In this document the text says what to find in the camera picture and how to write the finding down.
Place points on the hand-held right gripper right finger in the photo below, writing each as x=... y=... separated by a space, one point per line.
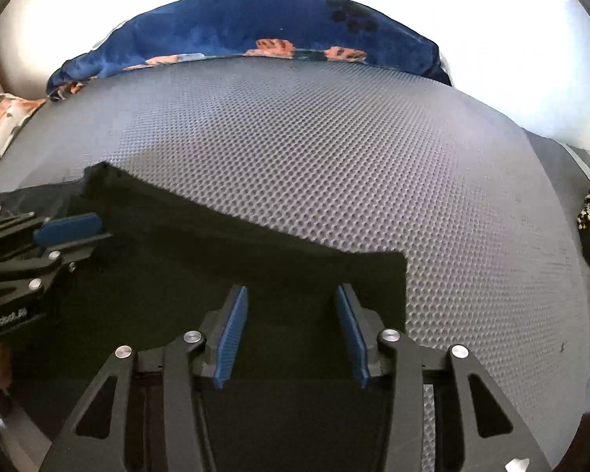
x=351 y=327

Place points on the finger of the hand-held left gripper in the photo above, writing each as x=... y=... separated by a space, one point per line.
x=69 y=228
x=24 y=280

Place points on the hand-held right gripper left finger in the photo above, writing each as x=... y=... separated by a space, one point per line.
x=233 y=324

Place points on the black pants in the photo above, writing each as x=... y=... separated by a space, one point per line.
x=177 y=265

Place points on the white floral pillow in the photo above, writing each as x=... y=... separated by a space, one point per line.
x=5 y=123

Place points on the grey mesh mat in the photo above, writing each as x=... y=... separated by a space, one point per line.
x=349 y=157

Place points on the blue floral blanket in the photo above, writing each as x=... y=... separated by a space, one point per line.
x=201 y=29

